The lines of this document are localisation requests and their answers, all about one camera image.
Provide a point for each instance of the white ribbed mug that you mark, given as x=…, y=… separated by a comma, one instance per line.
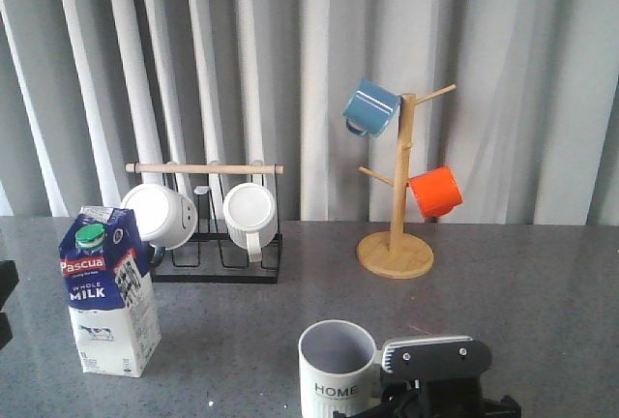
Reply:
x=250, y=214

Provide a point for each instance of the white HOME mug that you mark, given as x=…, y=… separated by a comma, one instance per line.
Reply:
x=337, y=369

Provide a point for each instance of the black wire mug rack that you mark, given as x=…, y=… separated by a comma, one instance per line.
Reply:
x=210, y=256

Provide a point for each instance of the blue enamel mug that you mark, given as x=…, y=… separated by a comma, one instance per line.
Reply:
x=370, y=109

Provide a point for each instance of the blue white milk carton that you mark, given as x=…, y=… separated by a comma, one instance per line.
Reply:
x=111, y=299

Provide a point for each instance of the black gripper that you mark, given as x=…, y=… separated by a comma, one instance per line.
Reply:
x=453, y=397
x=8, y=283

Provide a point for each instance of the white smiley face mug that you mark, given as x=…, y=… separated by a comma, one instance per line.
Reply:
x=164, y=217

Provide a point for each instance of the grey pleated curtain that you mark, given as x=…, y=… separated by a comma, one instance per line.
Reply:
x=531, y=131

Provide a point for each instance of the orange enamel mug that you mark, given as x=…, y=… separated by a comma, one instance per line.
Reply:
x=436, y=192

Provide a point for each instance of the wooden mug tree stand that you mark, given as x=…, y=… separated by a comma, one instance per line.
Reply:
x=394, y=253

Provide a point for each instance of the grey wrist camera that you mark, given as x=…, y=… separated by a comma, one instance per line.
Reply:
x=435, y=357

